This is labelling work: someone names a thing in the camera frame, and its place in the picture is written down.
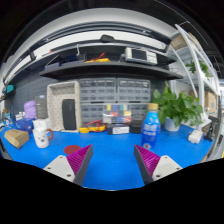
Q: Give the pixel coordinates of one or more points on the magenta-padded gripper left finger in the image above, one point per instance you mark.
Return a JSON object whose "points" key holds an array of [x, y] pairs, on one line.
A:
{"points": [[63, 166]]}

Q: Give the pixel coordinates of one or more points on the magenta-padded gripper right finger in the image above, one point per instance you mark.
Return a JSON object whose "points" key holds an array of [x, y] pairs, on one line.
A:
{"points": [[164, 166]]}

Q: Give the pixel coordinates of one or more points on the blue drink bottle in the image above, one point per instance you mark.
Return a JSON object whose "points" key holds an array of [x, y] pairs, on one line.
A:
{"points": [[150, 128]]}

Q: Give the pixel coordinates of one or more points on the flat round red coaster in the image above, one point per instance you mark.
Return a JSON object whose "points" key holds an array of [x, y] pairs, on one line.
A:
{"points": [[70, 149]]}

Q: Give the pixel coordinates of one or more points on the white power adapter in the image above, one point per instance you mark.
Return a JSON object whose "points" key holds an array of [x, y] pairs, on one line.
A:
{"points": [[195, 136]]}

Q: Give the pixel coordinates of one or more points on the flat black case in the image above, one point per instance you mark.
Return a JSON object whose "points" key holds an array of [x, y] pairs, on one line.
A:
{"points": [[136, 127]]}

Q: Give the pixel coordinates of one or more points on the yellow multimeter with red leads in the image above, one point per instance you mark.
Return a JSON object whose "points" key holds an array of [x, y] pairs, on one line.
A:
{"points": [[95, 128]]}

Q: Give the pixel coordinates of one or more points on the brown cardboard box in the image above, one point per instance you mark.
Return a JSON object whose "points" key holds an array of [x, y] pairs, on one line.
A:
{"points": [[16, 138]]}

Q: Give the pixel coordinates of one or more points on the blue box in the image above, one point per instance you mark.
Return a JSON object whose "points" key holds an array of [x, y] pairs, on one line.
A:
{"points": [[24, 126]]}

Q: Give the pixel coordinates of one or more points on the black box with white label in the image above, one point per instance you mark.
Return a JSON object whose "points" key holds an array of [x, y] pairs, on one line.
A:
{"points": [[118, 129]]}

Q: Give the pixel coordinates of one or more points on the grey small-parts drawer cabinet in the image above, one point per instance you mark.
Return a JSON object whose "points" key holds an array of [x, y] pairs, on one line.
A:
{"points": [[139, 111], [91, 113], [133, 90], [97, 90]]}

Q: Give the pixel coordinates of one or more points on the white perforated tray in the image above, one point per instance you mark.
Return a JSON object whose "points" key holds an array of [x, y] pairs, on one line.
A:
{"points": [[55, 106]]}

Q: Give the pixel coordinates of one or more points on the green potted plant, white pot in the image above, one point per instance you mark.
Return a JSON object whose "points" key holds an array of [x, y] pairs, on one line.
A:
{"points": [[176, 106]]}

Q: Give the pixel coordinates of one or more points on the black clamp stand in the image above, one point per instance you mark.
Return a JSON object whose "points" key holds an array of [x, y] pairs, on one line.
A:
{"points": [[212, 128]]}

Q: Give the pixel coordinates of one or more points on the dark grey upright box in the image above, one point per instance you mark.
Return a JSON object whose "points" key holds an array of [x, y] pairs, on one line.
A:
{"points": [[41, 107]]}

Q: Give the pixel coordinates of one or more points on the white metal shelf unit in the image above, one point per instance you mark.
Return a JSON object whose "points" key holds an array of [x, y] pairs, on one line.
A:
{"points": [[200, 76]]}

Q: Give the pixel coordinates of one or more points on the black workbench shelf unit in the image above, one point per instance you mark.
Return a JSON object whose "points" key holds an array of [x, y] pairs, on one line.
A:
{"points": [[110, 69]]}

